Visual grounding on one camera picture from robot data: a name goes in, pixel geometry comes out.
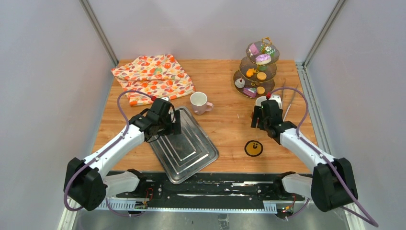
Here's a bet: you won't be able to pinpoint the pink frosted donut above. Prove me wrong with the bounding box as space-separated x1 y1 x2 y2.
255 54 272 66

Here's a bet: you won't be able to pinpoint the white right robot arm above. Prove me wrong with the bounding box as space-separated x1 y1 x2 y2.
251 96 358 212

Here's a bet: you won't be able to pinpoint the round yellow cracker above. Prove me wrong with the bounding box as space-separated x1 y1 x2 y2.
256 72 267 81
256 86 265 95

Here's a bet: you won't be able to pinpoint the silver metal tray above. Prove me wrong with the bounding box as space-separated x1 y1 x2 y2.
150 106 219 184

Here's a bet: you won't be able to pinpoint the silver white tongs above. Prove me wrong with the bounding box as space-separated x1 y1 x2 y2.
279 80 299 122

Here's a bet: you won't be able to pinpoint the white coconut cherry cake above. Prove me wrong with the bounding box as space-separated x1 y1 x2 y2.
234 78 245 89

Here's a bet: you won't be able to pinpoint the floral orange cloth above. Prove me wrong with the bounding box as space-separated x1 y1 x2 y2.
112 54 195 107

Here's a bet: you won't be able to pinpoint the three-tier glass cake stand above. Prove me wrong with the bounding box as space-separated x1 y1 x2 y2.
232 37 280 98

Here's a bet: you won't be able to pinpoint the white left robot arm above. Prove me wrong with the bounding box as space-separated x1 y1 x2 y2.
63 96 181 211

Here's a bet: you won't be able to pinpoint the black table front rail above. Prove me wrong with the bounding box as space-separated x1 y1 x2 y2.
108 172 306 214

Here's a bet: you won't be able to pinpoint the purple cake slice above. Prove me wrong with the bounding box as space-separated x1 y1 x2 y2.
243 87 257 98

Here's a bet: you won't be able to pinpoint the pink mug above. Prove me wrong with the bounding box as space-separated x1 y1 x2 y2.
190 92 214 115

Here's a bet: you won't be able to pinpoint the orange fish-shaped cookie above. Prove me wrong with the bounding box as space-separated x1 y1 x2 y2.
246 68 256 78

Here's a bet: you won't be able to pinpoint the green mug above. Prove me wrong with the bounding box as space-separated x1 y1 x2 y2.
255 96 269 107

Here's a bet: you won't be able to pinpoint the green kiwi cake slice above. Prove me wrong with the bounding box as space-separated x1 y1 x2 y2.
261 45 276 57

